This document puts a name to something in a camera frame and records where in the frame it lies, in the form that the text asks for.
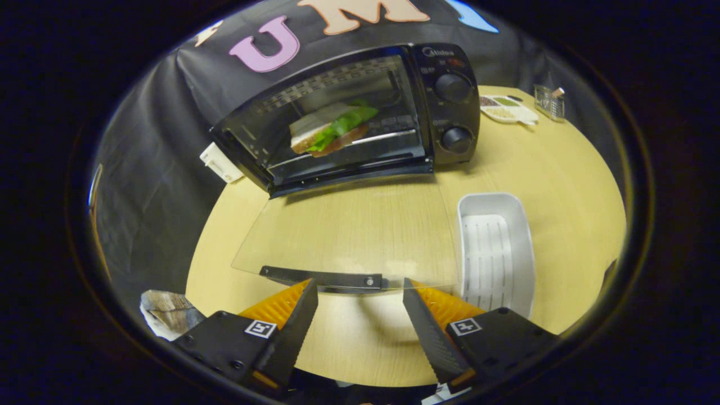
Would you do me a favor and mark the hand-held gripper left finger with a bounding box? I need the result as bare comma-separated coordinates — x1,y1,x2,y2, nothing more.
172,278,320,397

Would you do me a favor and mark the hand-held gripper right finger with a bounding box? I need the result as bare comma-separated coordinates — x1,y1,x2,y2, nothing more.
402,278,559,394

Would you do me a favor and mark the lettuce sandwich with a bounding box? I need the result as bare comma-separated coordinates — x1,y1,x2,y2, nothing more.
289,100,380,159

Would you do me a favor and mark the black toaster oven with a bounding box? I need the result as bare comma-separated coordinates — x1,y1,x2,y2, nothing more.
209,42,482,294

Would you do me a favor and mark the white pop-up toaster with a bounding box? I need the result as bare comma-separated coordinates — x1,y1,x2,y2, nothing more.
200,142,244,184

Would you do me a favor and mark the white plastic tray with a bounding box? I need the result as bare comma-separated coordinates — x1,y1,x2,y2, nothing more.
456,192,536,320

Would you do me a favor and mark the crumpled printed paper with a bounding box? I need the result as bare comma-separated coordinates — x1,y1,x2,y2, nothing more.
139,290,206,342

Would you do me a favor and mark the black backdrop cloth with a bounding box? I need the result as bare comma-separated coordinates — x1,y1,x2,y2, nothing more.
90,0,625,316

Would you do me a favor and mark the white divided seed dish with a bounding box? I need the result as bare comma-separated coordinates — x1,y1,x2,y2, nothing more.
479,94,539,126

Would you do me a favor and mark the metal wire basket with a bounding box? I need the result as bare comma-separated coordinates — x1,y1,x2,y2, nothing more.
533,84,566,122

